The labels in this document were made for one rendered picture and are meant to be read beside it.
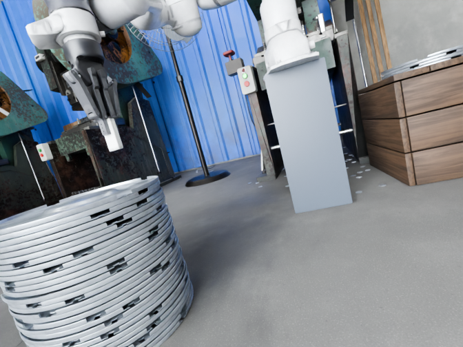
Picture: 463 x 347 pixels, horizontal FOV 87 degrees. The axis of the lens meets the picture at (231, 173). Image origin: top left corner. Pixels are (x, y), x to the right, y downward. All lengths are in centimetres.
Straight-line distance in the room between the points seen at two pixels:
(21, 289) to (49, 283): 4
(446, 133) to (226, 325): 81
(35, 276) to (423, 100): 98
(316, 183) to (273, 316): 47
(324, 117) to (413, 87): 27
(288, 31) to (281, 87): 16
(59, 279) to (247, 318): 29
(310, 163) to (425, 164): 35
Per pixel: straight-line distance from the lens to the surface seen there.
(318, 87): 81
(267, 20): 90
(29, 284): 46
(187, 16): 105
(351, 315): 46
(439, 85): 96
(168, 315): 49
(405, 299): 49
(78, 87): 62
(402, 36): 296
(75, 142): 236
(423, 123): 94
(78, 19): 67
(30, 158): 392
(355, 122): 138
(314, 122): 80
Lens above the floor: 30
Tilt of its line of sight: 8 degrees down
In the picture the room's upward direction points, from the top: 15 degrees counter-clockwise
